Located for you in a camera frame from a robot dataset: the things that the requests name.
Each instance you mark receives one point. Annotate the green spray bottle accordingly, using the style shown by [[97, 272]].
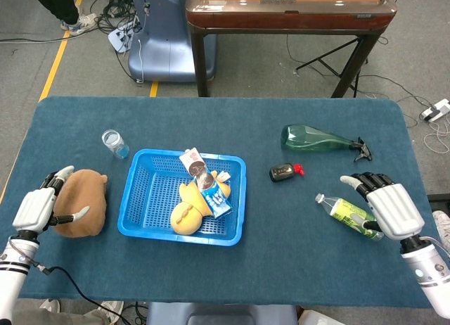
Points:
[[306, 139]]

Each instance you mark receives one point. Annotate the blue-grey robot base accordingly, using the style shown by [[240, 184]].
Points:
[[218, 314]]

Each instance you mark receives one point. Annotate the blue table cloth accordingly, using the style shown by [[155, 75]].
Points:
[[225, 128]]

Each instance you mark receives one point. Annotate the clear glass jar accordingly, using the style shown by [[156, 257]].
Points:
[[114, 143]]

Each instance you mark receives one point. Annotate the blue cookie snack package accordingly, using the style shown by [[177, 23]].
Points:
[[205, 179]]

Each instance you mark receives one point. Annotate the black trouser leg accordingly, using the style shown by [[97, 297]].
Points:
[[56, 1]]

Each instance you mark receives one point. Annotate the white power strip with plugs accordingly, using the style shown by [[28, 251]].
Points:
[[119, 38]]

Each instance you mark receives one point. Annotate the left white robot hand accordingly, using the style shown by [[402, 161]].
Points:
[[35, 209]]

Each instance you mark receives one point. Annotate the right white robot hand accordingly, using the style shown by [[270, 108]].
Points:
[[397, 209]]

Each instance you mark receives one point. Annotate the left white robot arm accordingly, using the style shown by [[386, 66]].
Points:
[[14, 265]]

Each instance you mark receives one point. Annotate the white power strip with adapter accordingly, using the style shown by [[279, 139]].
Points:
[[437, 110]]

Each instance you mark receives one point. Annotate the blue plastic basket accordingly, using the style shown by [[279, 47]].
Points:
[[154, 198]]

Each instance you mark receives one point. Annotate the brown mahjong table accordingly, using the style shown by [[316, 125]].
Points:
[[281, 19]]

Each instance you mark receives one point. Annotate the white sneaker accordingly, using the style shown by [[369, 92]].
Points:
[[82, 24]]

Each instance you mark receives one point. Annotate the white object on floor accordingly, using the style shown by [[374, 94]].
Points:
[[320, 318]]

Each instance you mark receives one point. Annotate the blue-grey machine base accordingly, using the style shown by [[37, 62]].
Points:
[[165, 40]]

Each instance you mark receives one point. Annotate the green-label water bottle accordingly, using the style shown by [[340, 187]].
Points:
[[341, 207]]

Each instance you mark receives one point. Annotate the white patterned shoe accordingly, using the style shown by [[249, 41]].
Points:
[[442, 230]]

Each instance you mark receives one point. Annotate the yellow plush toy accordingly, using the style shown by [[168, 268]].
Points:
[[184, 217]]

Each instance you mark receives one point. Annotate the black car key fob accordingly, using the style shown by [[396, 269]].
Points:
[[281, 172]]

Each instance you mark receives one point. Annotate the grey white shoe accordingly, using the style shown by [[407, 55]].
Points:
[[51, 305], [110, 311]]

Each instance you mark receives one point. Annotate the brown plush toy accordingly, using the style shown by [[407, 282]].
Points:
[[84, 195]]

